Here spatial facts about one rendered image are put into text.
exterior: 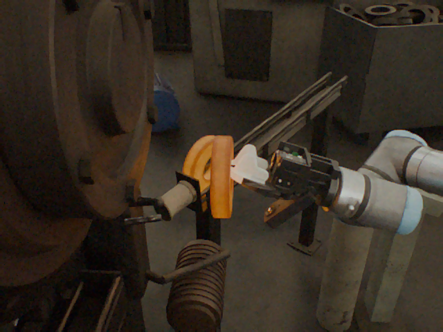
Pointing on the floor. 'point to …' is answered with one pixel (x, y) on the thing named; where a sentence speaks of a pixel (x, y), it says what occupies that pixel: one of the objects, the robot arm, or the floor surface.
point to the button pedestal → (390, 274)
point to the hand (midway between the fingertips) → (223, 168)
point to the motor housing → (197, 290)
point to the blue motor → (165, 104)
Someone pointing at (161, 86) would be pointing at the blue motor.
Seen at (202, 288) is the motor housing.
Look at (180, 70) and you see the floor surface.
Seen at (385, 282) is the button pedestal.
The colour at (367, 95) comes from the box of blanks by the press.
